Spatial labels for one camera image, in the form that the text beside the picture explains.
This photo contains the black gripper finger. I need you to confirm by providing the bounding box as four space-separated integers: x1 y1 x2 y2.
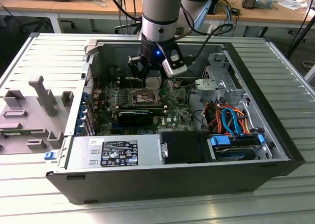
127 54 152 87

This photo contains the silver CPU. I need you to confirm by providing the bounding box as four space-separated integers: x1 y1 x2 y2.
145 76 162 90

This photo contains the thin metal locking lever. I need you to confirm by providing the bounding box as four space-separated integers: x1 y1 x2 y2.
134 95 160 103
126 70 135 97

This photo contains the metal socket cover frame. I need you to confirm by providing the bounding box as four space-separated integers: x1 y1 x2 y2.
159 80 174 103

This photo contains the CPU socket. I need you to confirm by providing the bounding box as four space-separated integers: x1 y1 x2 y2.
131 88 162 106

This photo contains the black chair base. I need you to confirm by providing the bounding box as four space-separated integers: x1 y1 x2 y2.
114 22 141 35

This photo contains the black graphics card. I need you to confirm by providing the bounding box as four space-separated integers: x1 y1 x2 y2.
117 110 155 127

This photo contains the green motherboard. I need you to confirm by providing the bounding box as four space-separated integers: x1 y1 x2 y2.
91 77 199 136

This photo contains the white power strip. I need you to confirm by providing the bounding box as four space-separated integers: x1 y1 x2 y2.
207 24 219 37

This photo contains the silver drive cage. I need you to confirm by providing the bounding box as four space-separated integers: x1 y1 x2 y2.
193 52 251 106

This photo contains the tall black box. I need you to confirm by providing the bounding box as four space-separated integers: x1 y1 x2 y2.
207 0 222 15

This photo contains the wooden desk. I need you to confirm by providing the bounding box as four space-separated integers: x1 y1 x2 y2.
0 0 315 30

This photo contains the silver power supply unit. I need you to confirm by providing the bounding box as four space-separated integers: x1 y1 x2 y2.
64 134 165 169

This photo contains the grey electronic device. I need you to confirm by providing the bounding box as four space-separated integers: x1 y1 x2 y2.
241 0 274 10

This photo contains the grey parts rack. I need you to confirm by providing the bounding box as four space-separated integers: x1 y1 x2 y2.
0 75 74 156

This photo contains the black open PC case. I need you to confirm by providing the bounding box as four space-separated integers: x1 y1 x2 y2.
45 38 306 205

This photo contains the hard disk in blue carrier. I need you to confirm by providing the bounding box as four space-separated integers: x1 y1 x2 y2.
206 134 266 162

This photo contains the green RAM stick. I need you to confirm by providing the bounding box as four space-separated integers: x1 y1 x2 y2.
0 130 34 137

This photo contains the black stand leg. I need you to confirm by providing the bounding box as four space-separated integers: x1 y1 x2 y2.
286 6 315 60

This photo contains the white paper sheet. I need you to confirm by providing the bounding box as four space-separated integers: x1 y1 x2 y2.
277 0 309 11

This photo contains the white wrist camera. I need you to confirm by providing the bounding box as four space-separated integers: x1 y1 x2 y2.
157 42 189 77

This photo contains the black camera cable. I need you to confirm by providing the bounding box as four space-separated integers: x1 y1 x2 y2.
181 2 234 62

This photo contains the black wire loop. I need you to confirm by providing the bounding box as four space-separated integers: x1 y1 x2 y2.
186 84 207 131

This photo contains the blue network cable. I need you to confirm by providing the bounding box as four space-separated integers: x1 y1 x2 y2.
222 2 234 36

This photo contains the blue flat wire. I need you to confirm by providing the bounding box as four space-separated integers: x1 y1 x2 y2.
220 106 246 138

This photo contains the orange power wire bundle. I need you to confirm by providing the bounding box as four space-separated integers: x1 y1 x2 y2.
206 102 252 136

